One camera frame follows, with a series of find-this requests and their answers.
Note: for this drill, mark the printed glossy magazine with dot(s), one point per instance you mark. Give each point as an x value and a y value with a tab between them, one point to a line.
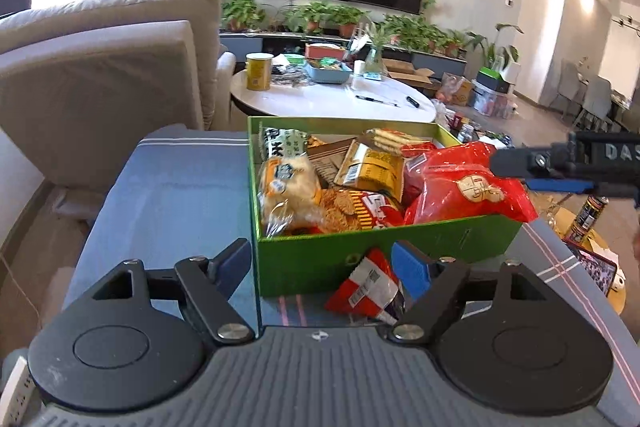
592	269

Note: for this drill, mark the golden bread snack packet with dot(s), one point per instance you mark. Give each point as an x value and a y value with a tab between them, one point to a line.
290	192

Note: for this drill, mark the beige armchair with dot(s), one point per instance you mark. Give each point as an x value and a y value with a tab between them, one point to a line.
100	82

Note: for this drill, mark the blue striped tablecloth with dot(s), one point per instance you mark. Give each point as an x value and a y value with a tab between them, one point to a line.
175	207

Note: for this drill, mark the brown paper snack packet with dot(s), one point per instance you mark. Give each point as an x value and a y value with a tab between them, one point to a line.
325	157

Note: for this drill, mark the black drink can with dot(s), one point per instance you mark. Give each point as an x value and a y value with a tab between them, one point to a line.
589	219

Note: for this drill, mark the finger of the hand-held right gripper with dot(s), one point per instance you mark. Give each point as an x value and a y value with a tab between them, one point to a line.
555	185
520	163

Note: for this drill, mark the golden yellow snack packet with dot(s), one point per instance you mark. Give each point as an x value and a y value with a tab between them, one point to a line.
370	172

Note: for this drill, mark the cluster of small bottles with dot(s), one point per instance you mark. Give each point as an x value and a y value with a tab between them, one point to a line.
465	132

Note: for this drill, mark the small green bowl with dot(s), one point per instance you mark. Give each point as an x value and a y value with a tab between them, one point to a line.
295	59

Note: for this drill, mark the orange red box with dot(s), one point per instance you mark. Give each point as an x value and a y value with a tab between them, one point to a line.
325	51

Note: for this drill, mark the clear storage bin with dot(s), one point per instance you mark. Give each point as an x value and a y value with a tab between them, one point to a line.
495	102

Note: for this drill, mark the white round coffee table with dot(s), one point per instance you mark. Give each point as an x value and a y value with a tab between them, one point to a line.
325	99

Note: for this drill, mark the yellow round mat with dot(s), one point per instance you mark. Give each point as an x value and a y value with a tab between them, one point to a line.
617	302

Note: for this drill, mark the white paper sheet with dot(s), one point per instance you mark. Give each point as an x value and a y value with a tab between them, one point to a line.
495	139

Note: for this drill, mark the large red snack bag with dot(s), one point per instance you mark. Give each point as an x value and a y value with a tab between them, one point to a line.
465	192

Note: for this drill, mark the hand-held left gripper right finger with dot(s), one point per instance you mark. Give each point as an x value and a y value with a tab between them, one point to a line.
412	272

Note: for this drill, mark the row of potted green plants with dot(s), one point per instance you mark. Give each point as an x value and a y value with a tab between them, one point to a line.
240	9

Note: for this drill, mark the small red packet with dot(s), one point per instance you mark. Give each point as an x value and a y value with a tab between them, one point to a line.
417	151

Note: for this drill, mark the grey dining chair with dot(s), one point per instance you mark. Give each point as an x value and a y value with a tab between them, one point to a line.
567	79
597	97

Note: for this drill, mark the tall leafy floor plant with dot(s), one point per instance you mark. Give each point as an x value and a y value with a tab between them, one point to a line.
495	52

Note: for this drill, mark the blue tray on table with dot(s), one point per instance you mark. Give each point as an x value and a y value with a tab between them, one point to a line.
327	76

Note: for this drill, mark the black marker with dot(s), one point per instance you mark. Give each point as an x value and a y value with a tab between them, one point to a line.
413	102

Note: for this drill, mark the open cardboard box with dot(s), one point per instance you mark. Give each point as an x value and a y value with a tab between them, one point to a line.
407	74

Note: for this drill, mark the red and white snack packet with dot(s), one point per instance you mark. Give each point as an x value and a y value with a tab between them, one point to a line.
365	287

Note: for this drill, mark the plastic bag of fruit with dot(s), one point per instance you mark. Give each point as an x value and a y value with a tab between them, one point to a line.
452	92

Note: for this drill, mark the small white cup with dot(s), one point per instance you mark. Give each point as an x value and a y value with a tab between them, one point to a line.
359	68

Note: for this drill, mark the glass vase with plant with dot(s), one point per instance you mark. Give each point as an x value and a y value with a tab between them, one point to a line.
374	59

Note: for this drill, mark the black pen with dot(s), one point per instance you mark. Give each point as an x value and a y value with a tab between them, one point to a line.
376	100

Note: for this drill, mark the yellow can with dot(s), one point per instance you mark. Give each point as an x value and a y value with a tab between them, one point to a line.
259	74

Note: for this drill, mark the green cardboard box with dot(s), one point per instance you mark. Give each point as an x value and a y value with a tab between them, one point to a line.
310	262

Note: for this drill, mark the long television cabinet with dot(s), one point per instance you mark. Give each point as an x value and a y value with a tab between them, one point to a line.
240	44

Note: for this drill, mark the green and black box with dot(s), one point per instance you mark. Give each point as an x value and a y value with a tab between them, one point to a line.
489	79

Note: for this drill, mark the white power strip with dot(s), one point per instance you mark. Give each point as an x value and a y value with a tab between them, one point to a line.
15	392

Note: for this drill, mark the clear drinking glass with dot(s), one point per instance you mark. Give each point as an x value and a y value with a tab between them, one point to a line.
555	214

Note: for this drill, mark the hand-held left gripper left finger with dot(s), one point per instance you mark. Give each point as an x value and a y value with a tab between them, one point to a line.
232	264

